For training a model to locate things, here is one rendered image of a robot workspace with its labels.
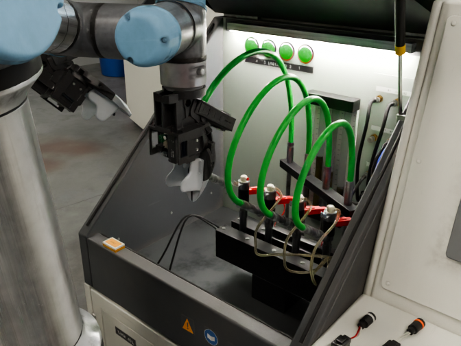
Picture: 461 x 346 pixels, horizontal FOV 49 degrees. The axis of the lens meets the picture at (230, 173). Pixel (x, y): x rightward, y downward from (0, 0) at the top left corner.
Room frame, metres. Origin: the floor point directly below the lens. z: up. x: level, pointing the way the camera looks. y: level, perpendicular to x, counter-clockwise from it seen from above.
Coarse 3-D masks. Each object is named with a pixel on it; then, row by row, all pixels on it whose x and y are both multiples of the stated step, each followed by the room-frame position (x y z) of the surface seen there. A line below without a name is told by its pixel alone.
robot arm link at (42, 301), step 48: (0, 0) 0.30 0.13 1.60; (48, 0) 0.34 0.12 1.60; (0, 48) 0.29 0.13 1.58; (0, 96) 0.31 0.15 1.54; (0, 144) 0.32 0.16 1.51; (0, 192) 0.32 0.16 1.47; (48, 192) 0.36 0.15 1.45; (0, 240) 0.32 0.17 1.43; (48, 240) 0.35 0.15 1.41; (0, 288) 0.32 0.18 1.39; (48, 288) 0.34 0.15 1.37; (0, 336) 0.33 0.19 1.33; (48, 336) 0.34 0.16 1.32; (96, 336) 0.38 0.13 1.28
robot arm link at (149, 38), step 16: (96, 16) 0.69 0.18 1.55; (112, 16) 0.69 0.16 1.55; (128, 16) 0.66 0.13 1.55; (144, 16) 0.65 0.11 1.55; (160, 16) 0.66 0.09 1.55; (176, 16) 0.70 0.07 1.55; (96, 32) 0.69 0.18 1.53; (112, 32) 0.68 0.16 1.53; (128, 32) 0.65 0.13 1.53; (144, 32) 0.65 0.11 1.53; (160, 32) 0.64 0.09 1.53; (176, 32) 0.68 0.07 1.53; (192, 32) 0.73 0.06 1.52; (112, 48) 0.68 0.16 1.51; (128, 48) 0.65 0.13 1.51; (144, 48) 0.65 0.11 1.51; (160, 48) 0.64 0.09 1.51; (176, 48) 0.68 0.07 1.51; (144, 64) 0.65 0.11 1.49; (160, 64) 0.68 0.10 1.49
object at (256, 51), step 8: (256, 48) 1.14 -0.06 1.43; (264, 48) 1.16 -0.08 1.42; (240, 56) 1.10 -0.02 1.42; (248, 56) 1.11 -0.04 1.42; (272, 56) 1.18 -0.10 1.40; (232, 64) 1.07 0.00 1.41; (280, 64) 1.21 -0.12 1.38; (224, 72) 1.05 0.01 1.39; (216, 80) 1.04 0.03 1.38; (288, 80) 1.24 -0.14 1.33; (208, 88) 1.03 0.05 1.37; (288, 88) 1.24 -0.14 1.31; (208, 96) 1.01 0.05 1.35; (288, 96) 1.25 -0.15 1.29; (288, 104) 1.26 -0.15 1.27; (288, 136) 1.27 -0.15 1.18; (288, 144) 1.26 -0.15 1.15
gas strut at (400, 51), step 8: (400, 0) 0.91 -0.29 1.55; (400, 8) 0.92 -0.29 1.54; (400, 16) 0.92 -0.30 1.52; (400, 24) 0.93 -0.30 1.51; (400, 32) 0.94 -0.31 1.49; (400, 40) 0.94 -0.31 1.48; (400, 48) 0.95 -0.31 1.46; (400, 56) 0.96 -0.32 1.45; (400, 64) 0.97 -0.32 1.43; (400, 72) 0.97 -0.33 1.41; (400, 80) 0.98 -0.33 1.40; (400, 88) 0.99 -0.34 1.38; (400, 96) 0.99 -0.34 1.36; (400, 104) 1.00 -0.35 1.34; (400, 112) 1.01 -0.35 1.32
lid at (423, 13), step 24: (216, 0) 1.48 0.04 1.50; (240, 0) 1.41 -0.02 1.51; (264, 0) 1.34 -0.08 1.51; (288, 0) 1.28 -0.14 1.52; (312, 0) 1.23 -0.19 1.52; (336, 0) 1.18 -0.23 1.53; (360, 0) 1.14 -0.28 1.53; (384, 0) 1.10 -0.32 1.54; (408, 0) 1.06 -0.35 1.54; (432, 0) 1.07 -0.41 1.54; (336, 24) 1.31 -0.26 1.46; (360, 24) 1.26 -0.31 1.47; (384, 24) 1.20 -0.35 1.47; (408, 24) 1.16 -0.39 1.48
